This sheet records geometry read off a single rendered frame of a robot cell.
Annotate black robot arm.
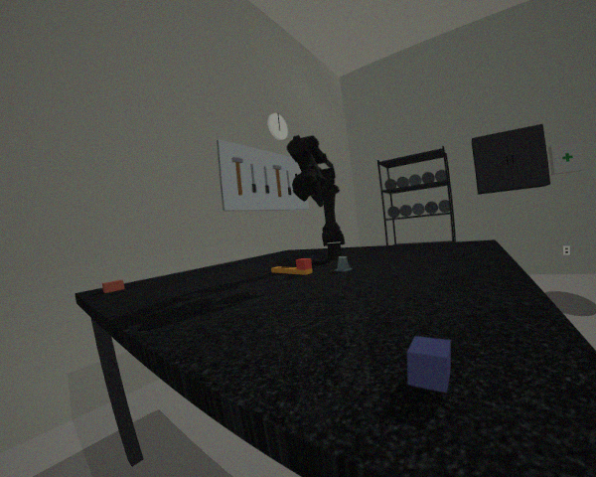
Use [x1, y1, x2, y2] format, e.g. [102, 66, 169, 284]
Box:
[286, 135, 345, 260]

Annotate orange bar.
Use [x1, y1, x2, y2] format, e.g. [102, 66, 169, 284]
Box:
[271, 258, 313, 275]

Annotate small red block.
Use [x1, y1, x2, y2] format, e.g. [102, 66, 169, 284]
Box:
[102, 280, 125, 293]

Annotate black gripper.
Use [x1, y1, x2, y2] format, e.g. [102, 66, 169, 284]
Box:
[293, 163, 339, 211]

